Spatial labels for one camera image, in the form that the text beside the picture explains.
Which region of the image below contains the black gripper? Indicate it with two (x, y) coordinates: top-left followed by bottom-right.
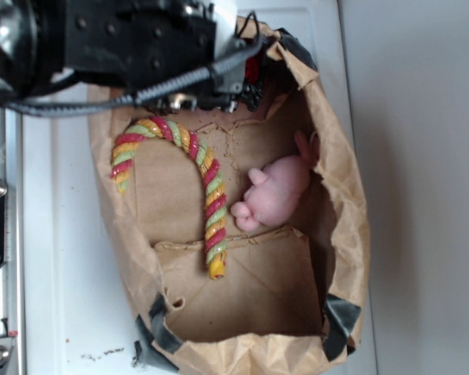
(63, 1), (263, 114)

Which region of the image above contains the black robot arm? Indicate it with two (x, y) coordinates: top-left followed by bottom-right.
(0, 1), (264, 117)

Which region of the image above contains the red crumpled paper ball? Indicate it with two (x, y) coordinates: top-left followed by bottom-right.
(245, 55), (262, 84)

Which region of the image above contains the twisted multicolour candy cane toy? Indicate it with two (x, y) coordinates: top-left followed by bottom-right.
(110, 116), (227, 280)

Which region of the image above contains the pink plush bunny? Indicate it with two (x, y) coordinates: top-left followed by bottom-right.
(230, 130), (319, 232)

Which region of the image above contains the brown paper bag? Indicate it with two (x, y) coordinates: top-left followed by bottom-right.
(89, 23), (370, 374)

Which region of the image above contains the grey braided cable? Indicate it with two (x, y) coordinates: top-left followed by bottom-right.
(5, 11), (265, 118)

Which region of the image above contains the aluminium frame rail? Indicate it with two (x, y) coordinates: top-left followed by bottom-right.
(0, 109), (26, 374)

